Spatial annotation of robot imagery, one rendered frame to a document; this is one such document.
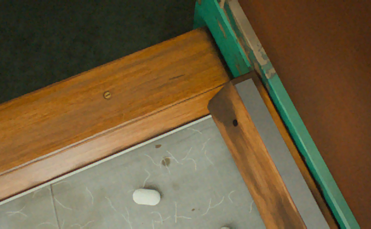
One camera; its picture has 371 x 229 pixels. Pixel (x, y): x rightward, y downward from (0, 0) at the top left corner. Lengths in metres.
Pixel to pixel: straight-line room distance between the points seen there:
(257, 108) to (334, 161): 0.10
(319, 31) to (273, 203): 0.22
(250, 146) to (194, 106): 0.13
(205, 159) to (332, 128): 0.22
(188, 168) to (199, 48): 0.17
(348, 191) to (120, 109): 0.31
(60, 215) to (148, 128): 0.16
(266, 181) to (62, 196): 0.26
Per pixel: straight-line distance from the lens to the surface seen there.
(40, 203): 0.70
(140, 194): 0.66
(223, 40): 0.69
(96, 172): 0.69
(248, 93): 0.60
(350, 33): 0.43
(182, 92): 0.69
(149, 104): 0.69
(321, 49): 0.48
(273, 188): 0.59
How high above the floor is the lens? 1.41
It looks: 72 degrees down
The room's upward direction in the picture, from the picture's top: 7 degrees clockwise
